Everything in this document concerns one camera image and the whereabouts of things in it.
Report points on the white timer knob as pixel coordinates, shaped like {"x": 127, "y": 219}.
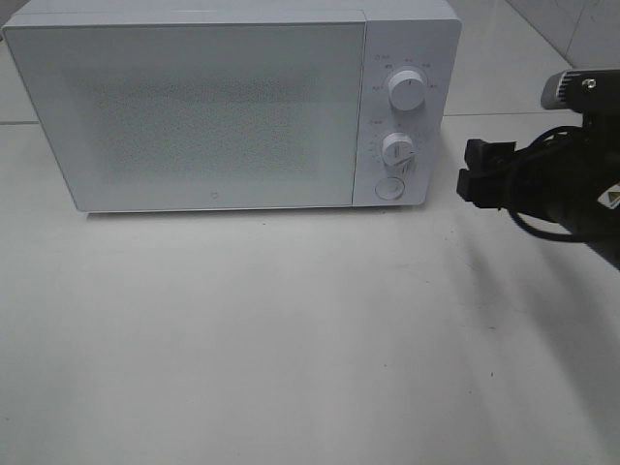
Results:
{"x": 397, "y": 148}

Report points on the round door release button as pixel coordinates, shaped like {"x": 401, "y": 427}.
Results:
{"x": 390, "y": 188}

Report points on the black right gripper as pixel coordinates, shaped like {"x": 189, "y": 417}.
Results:
{"x": 552, "y": 190}

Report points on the white microwave door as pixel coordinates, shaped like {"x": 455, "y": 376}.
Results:
{"x": 197, "y": 117}

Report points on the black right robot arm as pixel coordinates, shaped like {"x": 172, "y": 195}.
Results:
{"x": 611, "y": 242}

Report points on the white microwave oven body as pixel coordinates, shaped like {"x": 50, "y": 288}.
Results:
{"x": 398, "y": 34}

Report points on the upper white power knob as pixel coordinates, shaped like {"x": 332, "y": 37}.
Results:
{"x": 406, "y": 89}

